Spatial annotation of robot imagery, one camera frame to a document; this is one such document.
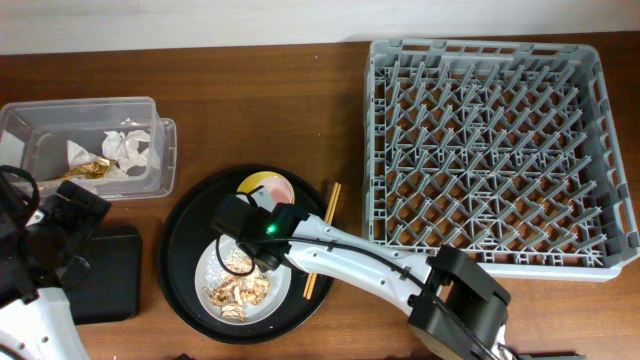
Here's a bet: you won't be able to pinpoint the clear plastic bin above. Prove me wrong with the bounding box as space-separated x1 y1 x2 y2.
1 97 177 201

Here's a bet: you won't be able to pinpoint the round black tray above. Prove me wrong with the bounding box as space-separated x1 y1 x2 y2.
156 165 334 345

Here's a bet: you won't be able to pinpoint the wooden chopstick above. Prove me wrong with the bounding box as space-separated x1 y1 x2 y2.
301 181 339 300
305 182 343 301

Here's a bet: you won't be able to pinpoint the pink cup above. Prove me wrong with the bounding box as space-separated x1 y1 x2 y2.
255 177 295 204

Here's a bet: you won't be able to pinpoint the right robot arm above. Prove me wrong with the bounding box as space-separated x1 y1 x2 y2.
212 195 515 359

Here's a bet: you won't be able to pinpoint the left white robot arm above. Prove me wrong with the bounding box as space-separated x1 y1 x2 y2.
1 165 111 359

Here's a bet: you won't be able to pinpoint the gold snack wrapper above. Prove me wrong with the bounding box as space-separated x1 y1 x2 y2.
53 158 116 180

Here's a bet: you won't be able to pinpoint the grey plate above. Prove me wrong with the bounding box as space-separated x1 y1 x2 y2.
194 235 292 326

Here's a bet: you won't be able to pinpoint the yellow bowl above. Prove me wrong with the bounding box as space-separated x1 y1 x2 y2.
237 171 293 193

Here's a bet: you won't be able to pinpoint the grey dishwasher rack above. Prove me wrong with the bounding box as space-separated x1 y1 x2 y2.
362 39 639 281

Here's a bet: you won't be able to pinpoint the food scraps with rice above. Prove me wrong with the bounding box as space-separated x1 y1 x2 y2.
199 245 271 323

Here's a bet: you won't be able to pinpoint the black rectangular bin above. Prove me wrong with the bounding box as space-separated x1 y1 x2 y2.
62 225 142 325

